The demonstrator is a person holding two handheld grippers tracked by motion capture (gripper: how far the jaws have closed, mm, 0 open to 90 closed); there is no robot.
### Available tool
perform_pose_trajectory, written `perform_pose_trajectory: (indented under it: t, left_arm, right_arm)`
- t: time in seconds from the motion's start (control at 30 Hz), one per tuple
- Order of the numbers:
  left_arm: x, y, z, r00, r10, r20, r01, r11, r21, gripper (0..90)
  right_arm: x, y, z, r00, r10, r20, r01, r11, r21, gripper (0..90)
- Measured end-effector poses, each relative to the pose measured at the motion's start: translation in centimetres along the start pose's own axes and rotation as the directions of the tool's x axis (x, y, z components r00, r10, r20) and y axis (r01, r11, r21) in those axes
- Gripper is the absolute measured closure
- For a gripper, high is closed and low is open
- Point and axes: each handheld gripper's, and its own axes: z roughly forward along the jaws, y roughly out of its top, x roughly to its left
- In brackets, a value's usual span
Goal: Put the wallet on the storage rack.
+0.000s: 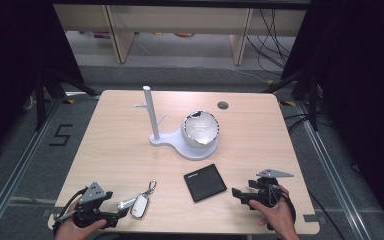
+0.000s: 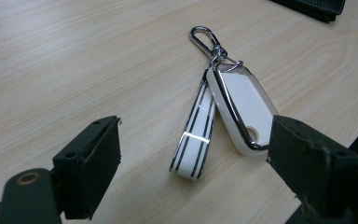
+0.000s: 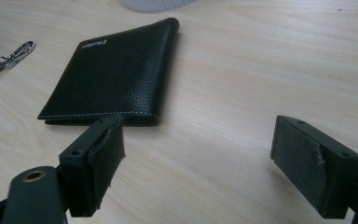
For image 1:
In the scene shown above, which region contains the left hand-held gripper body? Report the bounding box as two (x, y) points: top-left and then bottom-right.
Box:
(72, 181), (114, 230)

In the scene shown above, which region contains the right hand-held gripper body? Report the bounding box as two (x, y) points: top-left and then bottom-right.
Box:
(249, 169), (295, 209)

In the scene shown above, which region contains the white car key with carabiner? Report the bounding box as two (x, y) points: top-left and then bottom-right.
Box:
(117, 179), (158, 220)

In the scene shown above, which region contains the white key holder stand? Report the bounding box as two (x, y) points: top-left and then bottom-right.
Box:
(134, 85), (220, 162)

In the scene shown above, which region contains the person's right hand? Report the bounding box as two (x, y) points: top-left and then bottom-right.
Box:
(248, 184), (302, 240)

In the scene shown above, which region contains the person's left hand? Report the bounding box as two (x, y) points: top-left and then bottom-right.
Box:
(53, 199), (108, 240)

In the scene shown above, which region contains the black square wallet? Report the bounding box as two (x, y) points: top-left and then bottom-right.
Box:
(183, 163), (228, 203)

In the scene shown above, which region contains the black metal stand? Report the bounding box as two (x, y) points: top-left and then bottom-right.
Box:
(34, 68), (98, 132)
(263, 70), (320, 132)

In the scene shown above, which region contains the dark curtain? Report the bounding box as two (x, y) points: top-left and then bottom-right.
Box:
(280, 0), (384, 232)
(0, 0), (85, 166)

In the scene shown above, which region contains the light wooden desk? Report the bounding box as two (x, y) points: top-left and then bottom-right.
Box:
(53, 3), (308, 67)

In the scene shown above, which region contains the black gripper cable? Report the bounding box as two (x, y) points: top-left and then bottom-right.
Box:
(52, 187), (89, 234)
(269, 184), (297, 232)

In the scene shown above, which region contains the black floor cable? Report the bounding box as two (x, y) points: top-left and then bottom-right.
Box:
(307, 189), (348, 240)

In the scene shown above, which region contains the aluminium floor rail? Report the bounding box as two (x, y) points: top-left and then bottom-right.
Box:
(295, 100), (372, 240)
(0, 98), (64, 240)

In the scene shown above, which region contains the bundle of black cables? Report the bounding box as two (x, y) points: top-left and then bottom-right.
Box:
(245, 9), (298, 77)

